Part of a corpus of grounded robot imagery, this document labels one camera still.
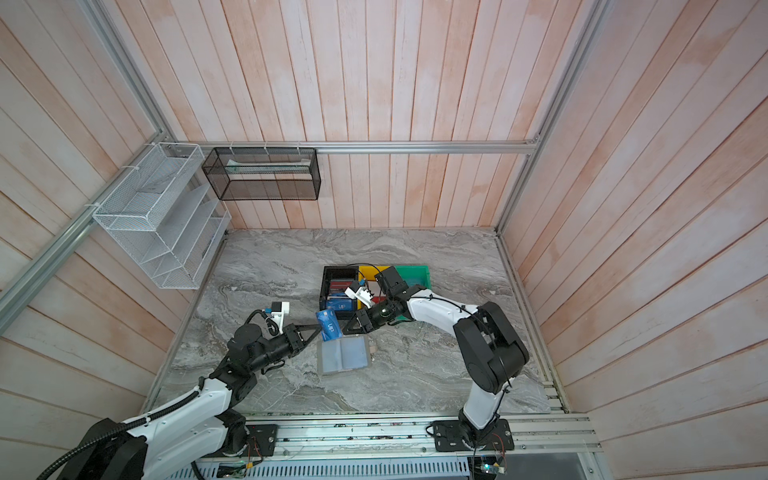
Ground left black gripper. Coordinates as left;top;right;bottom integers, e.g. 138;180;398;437
248;323;322;372

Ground blue credit card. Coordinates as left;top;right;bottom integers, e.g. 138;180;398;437
316;309;343;341

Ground grey card holder wallet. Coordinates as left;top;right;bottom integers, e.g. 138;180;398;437
317;335;371;375

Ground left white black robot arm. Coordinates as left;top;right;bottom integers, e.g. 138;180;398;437
38;323;321;479

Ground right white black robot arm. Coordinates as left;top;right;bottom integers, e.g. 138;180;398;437
343;267;530;453

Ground blue card in black bin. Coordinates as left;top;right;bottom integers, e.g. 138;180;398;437
325;297;356;312

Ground yellow plastic bin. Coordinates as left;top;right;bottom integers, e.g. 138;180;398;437
358;265;390;304

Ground black plastic bin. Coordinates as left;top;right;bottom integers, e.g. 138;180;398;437
319;265;359;323

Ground green plastic bin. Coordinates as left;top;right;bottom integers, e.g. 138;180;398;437
394;265;432;289

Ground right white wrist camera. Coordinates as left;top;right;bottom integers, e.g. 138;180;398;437
344;280;375;308

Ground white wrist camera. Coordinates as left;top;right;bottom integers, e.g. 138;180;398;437
266;301;290;336
344;280;375;308

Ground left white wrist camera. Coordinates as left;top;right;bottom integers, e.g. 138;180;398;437
266;301;290;336

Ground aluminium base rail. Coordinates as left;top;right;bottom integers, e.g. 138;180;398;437
246;412;602;461

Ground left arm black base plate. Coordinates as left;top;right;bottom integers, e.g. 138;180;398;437
229;424;278;459

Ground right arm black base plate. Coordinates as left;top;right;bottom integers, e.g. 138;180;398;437
425;418;515;453

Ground black wire mesh basket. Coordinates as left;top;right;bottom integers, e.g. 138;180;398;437
202;146;322;201

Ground white wire mesh shelf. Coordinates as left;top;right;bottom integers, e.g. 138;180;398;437
94;143;231;290

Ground horizontal aluminium wall rail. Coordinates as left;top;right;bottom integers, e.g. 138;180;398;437
198;140;538;155

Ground black corrugated cable conduit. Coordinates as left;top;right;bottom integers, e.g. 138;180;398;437
35;386;202;480

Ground left aluminium wall rail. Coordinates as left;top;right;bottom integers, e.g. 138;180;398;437
1;131;170;334

